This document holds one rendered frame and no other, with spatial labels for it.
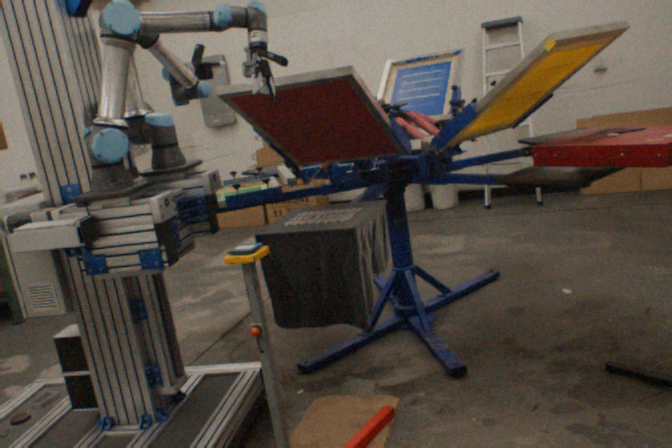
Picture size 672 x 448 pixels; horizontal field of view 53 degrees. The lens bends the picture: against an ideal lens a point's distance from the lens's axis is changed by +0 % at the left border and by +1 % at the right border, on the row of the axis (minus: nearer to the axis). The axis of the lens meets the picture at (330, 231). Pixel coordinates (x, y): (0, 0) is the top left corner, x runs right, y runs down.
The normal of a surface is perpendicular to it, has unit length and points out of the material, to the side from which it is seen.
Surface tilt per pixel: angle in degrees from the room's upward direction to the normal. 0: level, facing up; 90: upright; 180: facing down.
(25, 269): 90
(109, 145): 97
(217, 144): 90
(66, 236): 90
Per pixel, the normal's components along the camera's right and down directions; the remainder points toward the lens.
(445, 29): -0.34, 0.27
